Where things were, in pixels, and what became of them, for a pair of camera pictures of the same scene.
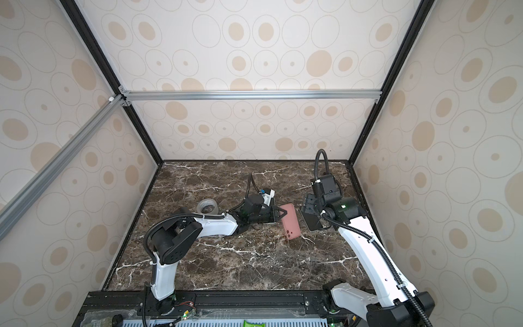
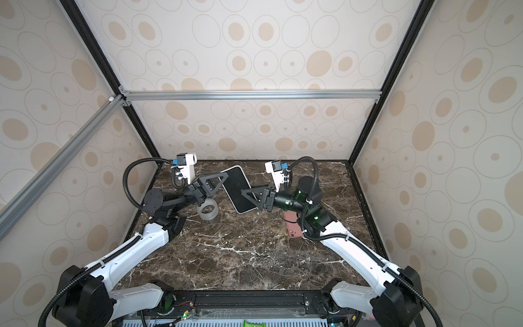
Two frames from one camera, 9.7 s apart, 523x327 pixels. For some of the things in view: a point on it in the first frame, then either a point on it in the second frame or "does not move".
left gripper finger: (280, 217) to (209, 192)
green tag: (250, 324) does not move
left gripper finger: (284, 211) to (203, 180)
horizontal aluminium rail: (126, 95) does not move
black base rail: (106, 308) does not move
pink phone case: (291, 222) does not move
